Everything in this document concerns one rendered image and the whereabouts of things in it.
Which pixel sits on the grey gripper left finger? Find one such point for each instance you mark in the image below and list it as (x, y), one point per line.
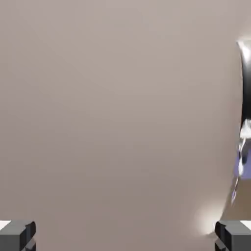
(13, 236)

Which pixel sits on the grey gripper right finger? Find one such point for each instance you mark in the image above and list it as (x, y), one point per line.
(235, 236)

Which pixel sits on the taupe cabinet door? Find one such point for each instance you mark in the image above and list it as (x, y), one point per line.
(109, 117)

